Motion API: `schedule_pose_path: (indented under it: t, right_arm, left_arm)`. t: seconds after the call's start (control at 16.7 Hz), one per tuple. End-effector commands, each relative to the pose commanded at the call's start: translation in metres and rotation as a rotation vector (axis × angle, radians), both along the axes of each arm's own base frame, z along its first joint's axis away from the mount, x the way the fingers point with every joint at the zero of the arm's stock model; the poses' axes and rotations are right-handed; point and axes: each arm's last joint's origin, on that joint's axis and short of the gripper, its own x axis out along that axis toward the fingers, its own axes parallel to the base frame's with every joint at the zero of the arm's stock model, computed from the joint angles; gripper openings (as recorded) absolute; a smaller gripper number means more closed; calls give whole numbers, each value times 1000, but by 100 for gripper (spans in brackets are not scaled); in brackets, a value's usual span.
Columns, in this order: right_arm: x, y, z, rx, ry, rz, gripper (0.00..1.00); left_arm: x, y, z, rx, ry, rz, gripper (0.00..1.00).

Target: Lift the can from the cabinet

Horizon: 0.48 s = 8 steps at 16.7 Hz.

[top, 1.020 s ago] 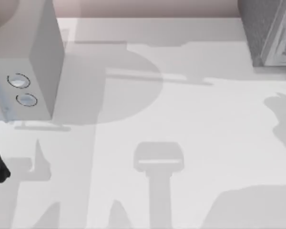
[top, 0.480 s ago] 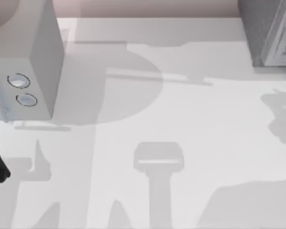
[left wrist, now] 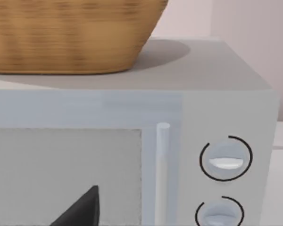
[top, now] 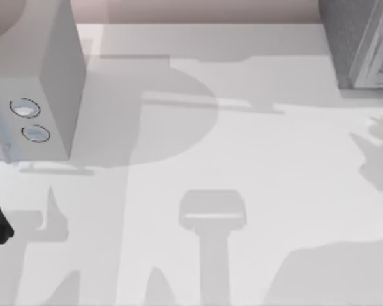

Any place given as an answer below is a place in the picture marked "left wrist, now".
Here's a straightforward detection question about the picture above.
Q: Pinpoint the pale blue microwave door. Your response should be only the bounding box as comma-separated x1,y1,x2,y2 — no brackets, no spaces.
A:
0,90,183,226

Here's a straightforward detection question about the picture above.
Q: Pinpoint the pale microwave oven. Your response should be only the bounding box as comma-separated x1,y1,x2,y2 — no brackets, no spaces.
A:
0,37,281,226

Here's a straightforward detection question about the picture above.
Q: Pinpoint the pale microwave knob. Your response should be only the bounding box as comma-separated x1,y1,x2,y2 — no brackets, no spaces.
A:
201,200,239,226
208,140,247,179

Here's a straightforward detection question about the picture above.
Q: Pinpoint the wicker basket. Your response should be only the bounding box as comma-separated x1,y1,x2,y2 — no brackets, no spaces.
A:
0,0,168,75

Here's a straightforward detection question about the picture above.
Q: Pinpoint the pale microwave door handle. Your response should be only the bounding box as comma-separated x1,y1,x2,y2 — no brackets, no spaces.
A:
155,122,171,226

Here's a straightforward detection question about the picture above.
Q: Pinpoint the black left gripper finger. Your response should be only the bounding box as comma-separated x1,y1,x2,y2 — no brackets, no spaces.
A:
49,185,101,226

